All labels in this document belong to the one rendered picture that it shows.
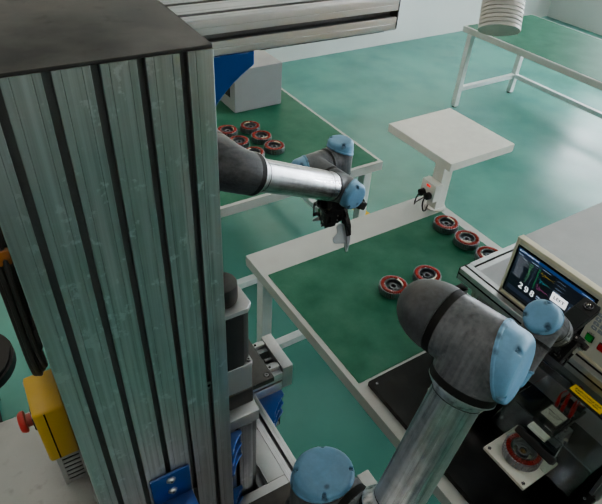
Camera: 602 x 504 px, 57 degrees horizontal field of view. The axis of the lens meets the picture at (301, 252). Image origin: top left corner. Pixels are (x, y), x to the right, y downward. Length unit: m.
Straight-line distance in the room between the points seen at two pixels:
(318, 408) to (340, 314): 0.76
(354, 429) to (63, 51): 2.30
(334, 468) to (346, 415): 1.62
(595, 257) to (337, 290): 0.95
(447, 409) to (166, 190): 0.54
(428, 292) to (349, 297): 1.27
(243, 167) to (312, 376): 1.82
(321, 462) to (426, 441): 0.25
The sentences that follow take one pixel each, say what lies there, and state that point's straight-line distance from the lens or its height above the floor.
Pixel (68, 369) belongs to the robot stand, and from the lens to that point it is 0.82.
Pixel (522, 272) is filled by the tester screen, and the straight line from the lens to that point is 1.70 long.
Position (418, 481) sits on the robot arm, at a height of 1.38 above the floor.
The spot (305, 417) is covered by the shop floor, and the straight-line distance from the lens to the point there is 2.71.
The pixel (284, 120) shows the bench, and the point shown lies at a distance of 3.38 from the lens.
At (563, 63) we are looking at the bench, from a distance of 4.97.
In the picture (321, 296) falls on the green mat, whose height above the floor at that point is 0.75.
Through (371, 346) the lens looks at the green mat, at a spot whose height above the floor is 0.75.
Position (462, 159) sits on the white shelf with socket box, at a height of 1.20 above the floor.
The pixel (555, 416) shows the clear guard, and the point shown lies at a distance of 1.59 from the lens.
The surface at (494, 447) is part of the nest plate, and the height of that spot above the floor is 0.78.
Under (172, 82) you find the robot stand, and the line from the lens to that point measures 0.63.
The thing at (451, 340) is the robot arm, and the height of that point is 1.61.
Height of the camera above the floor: 2.23
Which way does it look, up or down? 39 degrees down
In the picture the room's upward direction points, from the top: 4 degrees clockwise
